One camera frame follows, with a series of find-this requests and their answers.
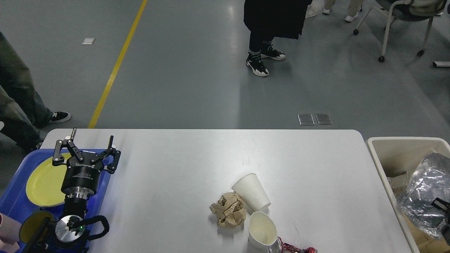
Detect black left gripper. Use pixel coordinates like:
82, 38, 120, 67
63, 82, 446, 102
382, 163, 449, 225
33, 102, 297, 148
52, 127, 121, 199

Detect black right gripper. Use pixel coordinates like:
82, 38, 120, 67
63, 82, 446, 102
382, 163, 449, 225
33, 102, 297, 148
431, 197, 450, 246

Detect aluminium foil tray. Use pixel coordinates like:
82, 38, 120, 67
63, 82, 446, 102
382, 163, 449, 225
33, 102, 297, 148
397, 153, 450, 240

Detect brown paper bag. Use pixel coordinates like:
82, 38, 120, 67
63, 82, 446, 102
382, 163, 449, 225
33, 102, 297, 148
401, 212, 450, 253

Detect yellow plate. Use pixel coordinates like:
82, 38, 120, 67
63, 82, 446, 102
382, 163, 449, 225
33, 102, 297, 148
26, 157, 66, 198

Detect pink mug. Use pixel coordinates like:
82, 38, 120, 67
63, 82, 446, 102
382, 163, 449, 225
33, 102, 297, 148
0, 213, 21, 253

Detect brown paper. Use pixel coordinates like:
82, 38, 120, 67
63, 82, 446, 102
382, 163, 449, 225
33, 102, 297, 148
210, 192, 246, 228

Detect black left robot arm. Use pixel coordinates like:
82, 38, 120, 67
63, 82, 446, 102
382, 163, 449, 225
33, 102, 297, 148
19, 129, 121, 253

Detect beige plastic bin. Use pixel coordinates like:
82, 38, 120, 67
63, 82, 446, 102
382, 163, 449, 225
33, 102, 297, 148
366, 137, 450, 253

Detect person in jeans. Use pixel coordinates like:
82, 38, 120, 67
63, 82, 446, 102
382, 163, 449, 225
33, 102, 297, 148
0, 34, 71, 153

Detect white paper on floor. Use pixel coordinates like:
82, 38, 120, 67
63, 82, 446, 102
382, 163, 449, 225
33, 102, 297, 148
82, 38, 95, 45

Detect white bar on floor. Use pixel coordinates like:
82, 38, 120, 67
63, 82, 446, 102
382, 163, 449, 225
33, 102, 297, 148
432, 61, 450, 68

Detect right floor socket plate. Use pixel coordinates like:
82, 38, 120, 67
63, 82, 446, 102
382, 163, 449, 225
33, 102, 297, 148
315, 113, 333, 125

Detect floor socket plate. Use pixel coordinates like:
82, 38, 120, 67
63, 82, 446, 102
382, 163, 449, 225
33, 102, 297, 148
297, 113, 315, 125
315, 113, 333, 125

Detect left floor socket plate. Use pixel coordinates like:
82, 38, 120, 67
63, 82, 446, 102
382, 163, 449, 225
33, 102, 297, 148
297, 113, 315, 125

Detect lying white paper cup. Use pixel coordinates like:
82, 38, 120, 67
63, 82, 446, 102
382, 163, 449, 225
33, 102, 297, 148
231, 173, 271, 212

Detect upright white paper cup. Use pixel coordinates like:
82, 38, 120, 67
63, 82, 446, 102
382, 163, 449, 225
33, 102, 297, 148
248, 212, 278, 250

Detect office chair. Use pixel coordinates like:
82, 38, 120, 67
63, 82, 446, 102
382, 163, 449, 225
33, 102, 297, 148
353, 0, 447, 63

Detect person in beige trousers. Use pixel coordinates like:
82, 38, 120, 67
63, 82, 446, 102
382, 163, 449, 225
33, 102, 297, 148
322, 0, 364, 23

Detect person in black coat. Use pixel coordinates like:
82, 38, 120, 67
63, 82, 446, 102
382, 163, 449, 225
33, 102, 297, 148
243, 0, 312, 77

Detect person in white sneakers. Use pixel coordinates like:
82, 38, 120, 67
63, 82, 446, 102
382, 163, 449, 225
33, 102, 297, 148
305, 4, 318, 19

